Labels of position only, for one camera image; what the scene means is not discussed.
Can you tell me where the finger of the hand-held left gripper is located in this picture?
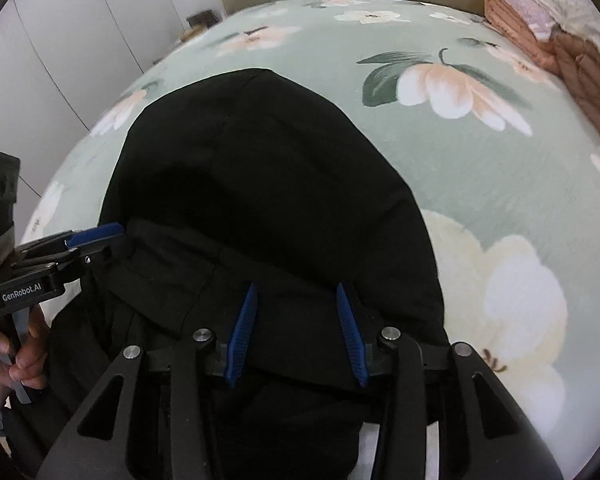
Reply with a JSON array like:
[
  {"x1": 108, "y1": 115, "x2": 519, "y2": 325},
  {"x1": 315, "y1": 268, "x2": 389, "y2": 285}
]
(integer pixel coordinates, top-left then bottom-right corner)
[
  {"x1": 50, "y1": 246, "x2": 117, "y2": 286},
  {"x1": 64, "y1": 222, "x2": 126, "y2": 250}
]

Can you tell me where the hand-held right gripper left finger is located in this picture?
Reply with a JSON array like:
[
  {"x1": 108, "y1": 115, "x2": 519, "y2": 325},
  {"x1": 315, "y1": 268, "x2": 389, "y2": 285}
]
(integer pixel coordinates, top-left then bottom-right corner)
[{"x1": 46, "y1": 282, "x2": 259, "y2": 480}]

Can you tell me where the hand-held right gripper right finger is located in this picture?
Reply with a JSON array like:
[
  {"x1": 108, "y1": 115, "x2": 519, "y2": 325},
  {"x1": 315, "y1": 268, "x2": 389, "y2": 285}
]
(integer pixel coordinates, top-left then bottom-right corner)
[{"x1": 336, "y1": 282, "x2": 565, "y2": 480}]

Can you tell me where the black garment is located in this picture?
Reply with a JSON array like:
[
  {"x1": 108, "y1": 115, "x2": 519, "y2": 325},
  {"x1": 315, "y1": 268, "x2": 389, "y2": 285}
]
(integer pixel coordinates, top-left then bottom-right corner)
[{"x1": 6, "y1": 67, "x2": 453, "y2": 480}]

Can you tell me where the person's left hand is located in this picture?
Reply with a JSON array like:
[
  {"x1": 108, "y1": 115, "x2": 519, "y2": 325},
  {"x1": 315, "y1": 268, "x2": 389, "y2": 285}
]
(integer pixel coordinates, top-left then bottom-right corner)
[{"x1": 0, "y1": 307, "x2": 49, "y2": 411}]

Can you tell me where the green floral bed sheet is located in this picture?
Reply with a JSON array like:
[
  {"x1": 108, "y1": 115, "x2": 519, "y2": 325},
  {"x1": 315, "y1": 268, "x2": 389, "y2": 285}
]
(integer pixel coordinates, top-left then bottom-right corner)
[{"x1": 21, "y1": 0, "x2": 600, "y2": 479}]

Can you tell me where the white wardrobe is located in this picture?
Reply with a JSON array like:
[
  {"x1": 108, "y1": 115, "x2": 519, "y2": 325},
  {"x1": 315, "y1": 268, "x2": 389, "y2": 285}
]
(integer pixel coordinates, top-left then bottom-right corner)
[{"x1": 0, "y1": 0, "x2": 224, "y2": 206}]

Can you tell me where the folded orange quilt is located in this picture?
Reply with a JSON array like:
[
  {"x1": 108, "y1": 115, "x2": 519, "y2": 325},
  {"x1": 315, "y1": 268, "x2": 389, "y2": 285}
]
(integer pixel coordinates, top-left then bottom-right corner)
[{"x1": 483, "y1": 0, "x2": 600, "y2": 153}]

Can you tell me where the pink floral pillow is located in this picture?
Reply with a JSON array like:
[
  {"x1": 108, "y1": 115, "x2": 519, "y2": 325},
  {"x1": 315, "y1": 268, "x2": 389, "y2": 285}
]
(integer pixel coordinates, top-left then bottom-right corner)
[{"x1": 474, "y1": 0, "x2": 564, "y2": 42}]

